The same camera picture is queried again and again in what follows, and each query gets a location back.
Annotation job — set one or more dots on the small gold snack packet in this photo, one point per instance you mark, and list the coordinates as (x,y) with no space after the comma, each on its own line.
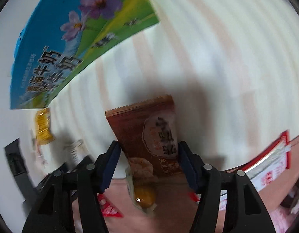
(42,127)

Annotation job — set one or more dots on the brown pastry snack packet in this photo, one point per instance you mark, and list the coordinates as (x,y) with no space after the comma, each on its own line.
(148,137)

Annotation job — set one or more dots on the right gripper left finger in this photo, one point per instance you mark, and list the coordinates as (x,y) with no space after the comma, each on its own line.
(53,211)

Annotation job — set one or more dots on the striped cream blanket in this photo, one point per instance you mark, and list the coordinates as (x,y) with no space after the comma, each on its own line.
(231,66)

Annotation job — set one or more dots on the small red snack packet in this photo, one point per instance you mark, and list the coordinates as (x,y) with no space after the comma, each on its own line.
(107,208)

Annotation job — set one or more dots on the blue green milk carton box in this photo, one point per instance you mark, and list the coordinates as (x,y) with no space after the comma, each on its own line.
(62,37)

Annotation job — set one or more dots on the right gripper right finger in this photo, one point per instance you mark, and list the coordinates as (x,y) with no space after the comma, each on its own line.
(245,210)

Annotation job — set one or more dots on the red white spicy strip packet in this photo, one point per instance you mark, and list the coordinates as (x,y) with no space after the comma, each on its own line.
(269,164)

